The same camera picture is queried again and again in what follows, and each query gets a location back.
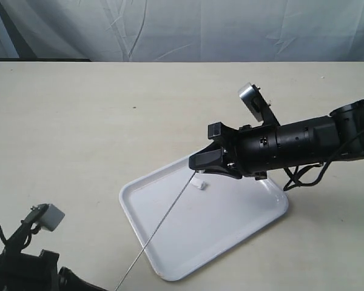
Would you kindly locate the grey backdrop cloth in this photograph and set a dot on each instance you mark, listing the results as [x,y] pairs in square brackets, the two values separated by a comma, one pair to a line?
[183,31]

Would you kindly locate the thin metal skewer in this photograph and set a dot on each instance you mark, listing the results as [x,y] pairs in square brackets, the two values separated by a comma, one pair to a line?
[154,232]

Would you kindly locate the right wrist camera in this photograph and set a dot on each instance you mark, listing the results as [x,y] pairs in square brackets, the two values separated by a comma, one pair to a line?
[254,101]

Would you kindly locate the white foam piece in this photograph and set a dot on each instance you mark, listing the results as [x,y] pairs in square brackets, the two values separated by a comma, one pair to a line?
[199,184]

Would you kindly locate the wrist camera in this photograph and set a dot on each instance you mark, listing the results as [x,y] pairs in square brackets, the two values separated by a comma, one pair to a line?
[42,217]
[254,101]

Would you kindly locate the white plastic tray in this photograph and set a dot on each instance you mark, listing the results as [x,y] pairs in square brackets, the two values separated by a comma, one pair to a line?
[204,223]

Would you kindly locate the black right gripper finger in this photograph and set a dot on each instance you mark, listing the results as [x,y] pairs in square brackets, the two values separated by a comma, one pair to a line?
[209,158]
[231,172]

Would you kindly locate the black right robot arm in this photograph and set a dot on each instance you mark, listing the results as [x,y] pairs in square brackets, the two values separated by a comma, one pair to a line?
[338,136]

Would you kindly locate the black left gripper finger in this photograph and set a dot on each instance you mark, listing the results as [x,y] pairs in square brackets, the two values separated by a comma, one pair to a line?
[68,281]

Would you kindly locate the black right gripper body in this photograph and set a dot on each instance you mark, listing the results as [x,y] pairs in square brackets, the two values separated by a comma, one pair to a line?
[250,150]

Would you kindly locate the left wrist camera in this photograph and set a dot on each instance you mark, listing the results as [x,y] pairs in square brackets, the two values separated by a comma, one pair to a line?
[42,217]

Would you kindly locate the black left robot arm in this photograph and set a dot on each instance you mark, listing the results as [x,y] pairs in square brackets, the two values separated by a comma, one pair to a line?
[21,271]

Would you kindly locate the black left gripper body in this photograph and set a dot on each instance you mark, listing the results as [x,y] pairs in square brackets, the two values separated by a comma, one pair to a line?
[21,271]

